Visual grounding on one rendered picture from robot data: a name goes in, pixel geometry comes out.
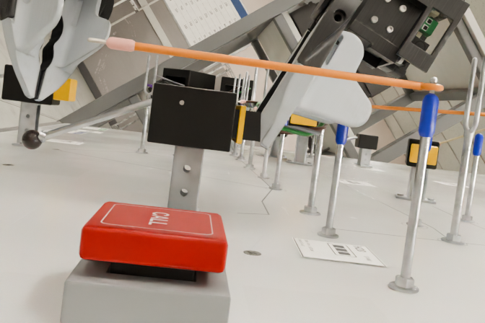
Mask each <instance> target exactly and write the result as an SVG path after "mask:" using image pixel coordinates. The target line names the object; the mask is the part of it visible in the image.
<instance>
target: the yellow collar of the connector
mask: <svg viewBox="0 0 485 323"><path fill-rule="evenodd" d="M236 110H240V114H239V120H238V126H237V137H236V138H232V140H233V141H234V142H235V143H239V144H241V143H242V140H243V129H244V124H245V113H246V106H243V105H236Z"/></svg>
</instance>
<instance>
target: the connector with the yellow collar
mask: <svg viewBox="0 0 485 323"><path fill-rule="evenodd" d="M239 114H240V110H236V109H235V119H234V125H233V131H232V138H236V137H237V126H238V120H239ZM242 139H243V140H248V141H259V142H261V112H253V111H247V110H246V113H245V124H244V129H243V135H242Z"/></svg>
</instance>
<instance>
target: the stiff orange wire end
mask: <svg viewBox="0 0 485 323"><path fill-rule="evenodd" d="M87 41H88V42H91V43H100V44H106V45H107V46H108V47H109V48H110V49H113V50H123V51H129V52H132V51H135V50H137V51H142V52H148V53H158V54H163V55H169V56H178V57H184V58H194V59H199V60H205V61H215V62H220V63H230V64H236V65H241V66H251V67H256V68H267V69H272V70H277V71H287V72H293V73H298V74H308V75H313V76H324V77H329V78H335V79H344V80H350V81H360V82H365V83H371V84H381V85H386V86H392V87H402V88H407V89H417V90H428V91H430V90H435V92H441V91H443V89H444V87H443V85H440V84H430V83H423V82H417V81H408V80H403V79H393V78H388V77H381V76H372V75H366V74H357V73H352V72H346V71H337V70H331V69H325V68H316V67H310V66H301V65H295V64H290V63H280V62H275V61H265V60H259V59H254V58H244V57H239V56H229V55H224V54H218V53H208V52H203V51H197V50H188V49H182V48H173V47H167V46H162V45H152V44H146V43H137V42H135V41H134V40H129V39H124V38H119V37H109V38H108V39H107V40H101V39H96V38H90V37H89V38H87Z"/></svg>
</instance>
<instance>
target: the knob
mask: <svg viewBox="0 0 485 323"><path fill-rule="evenodd" d="M39 134H40V133H39V132H38V131H36V130H28V131H26V132H25V133H24V134H23V136H22V144H23V146H24V147H25V148H27V149H32V150H33V149H37V148H39V147H40V146H41V144H42V142H41V141H40V139H39V138H38V136H39Z"/></svg>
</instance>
